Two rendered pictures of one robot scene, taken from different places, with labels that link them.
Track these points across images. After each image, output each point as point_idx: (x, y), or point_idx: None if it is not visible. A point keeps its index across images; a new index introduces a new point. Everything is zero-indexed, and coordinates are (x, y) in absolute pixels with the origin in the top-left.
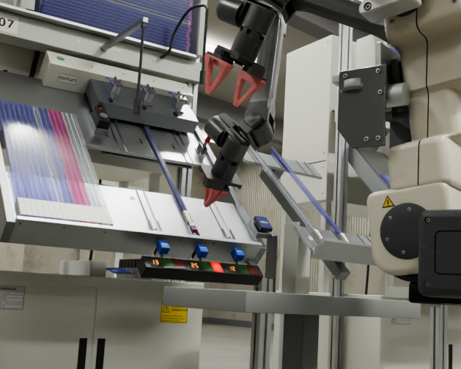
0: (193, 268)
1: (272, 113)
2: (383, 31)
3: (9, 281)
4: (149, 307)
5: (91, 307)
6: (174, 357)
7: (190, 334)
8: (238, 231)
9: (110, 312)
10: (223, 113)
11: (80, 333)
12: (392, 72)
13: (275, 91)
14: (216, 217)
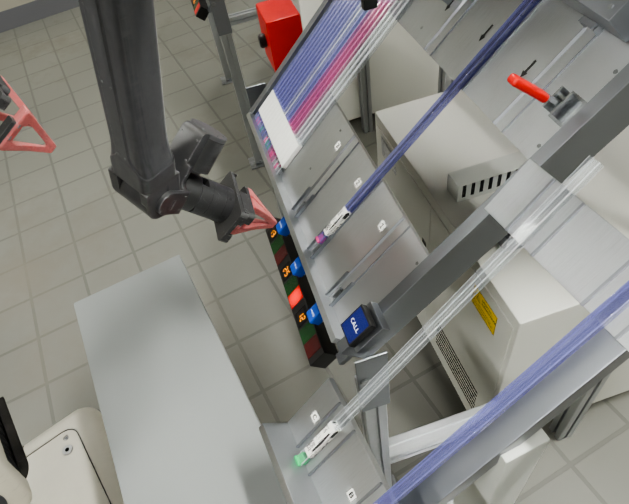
0: (282, 272)
1: (127, 180)
2: None
3: (390, 143)
4: (465, 275)
5: (427, 220)
6: (479, 347)
7: (495, 350)
8: (363, 298)
9: (438, 240)
10: (184, 122)
11: (422, 233)
12: None
13: (120, 143)
14: (373, 252)
